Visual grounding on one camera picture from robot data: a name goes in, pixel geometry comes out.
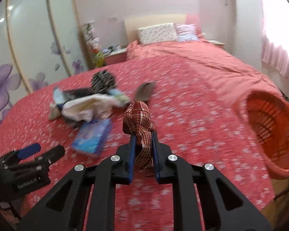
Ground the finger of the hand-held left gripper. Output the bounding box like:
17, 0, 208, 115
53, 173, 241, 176
38, 146, 65, 166
5, 143, 41, 164

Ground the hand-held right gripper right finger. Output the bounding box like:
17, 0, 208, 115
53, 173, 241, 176
151, 132, 272, 231

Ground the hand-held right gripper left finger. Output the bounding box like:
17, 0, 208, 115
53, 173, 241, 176
17, 135, 135, 231

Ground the red plaid cloth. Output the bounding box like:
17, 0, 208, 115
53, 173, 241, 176
123, 100, 155, 174

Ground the grey sock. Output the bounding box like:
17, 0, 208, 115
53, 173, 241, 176
134, 82, 156, 101

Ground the orange plastic basket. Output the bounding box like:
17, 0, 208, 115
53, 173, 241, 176
238, 89, 289, 180

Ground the blue tissue packet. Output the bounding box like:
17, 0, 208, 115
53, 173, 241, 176
71, 118, 112, 156

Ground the beige cloth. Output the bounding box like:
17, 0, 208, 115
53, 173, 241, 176
49, 104, 61, 121

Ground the cream white cloth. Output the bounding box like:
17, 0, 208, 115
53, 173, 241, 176
60, 94, 116, 123

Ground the light blue cloth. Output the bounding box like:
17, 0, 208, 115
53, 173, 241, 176
52, 88, 71, 109

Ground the blue green printed cloth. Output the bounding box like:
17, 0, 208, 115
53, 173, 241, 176
109, 89, 131, 107

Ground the black and white patterned cloth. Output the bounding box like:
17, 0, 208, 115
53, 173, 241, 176
90, 70, 117, 94

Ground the pink nightstand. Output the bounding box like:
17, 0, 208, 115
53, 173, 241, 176
103, 48, 128, 65
208, 40, 225, 50

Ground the yellow green plush toy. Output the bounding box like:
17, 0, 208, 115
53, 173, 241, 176
93, 52, 105, 68

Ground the wardrobe with purple flower doors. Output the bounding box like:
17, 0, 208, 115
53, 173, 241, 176
0, 0, 89, 135

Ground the bed with pink duvet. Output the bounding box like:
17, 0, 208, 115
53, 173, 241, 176
125, 37, 288, 109

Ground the hanging plush toy organizer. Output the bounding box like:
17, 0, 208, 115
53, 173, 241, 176
83, 22, 102, 53

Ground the white floral pillow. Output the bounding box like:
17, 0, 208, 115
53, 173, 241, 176
137, 23, 178, 46

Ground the pink striped pillow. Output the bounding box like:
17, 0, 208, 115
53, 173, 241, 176
175, 24, 199, 42

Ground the beige and pink headboard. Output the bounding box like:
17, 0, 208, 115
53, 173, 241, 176
124, 14, 203, 45

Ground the pink curtain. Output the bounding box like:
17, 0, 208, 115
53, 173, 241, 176
256, 0, 289, 79

